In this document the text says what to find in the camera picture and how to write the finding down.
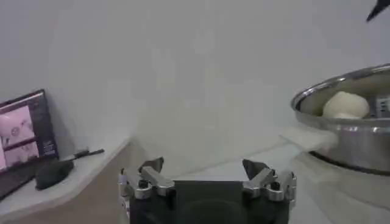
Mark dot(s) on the white steamed bun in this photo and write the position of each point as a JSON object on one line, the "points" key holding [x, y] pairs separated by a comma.
{"points": [[345, 105]]}

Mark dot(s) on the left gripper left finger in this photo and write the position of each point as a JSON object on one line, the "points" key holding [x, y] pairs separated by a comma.
{"points": [[152, 181]]}

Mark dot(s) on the white side desk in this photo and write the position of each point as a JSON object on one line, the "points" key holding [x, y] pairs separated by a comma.
{"points": [[85, 173]]}

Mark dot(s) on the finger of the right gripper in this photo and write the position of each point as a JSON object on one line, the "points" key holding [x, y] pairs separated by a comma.
{"points": [[377, 9]]}

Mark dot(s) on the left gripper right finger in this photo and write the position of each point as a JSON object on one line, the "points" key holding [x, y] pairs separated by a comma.
{"points": [[265, 182]]}

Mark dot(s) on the black laptop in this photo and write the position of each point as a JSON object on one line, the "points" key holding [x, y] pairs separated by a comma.
{"points": [[21, 134]]}

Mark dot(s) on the white mat under steamer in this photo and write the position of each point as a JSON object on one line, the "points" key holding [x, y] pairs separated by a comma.
{"points": [[307, 138]]}

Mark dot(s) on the steel steamer pot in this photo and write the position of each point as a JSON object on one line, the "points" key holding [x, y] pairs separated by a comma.
{"points": [[353, 146]]}

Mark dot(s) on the black computer mouse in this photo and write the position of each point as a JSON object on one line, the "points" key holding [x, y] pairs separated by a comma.
{"points": [[53, 173]]}

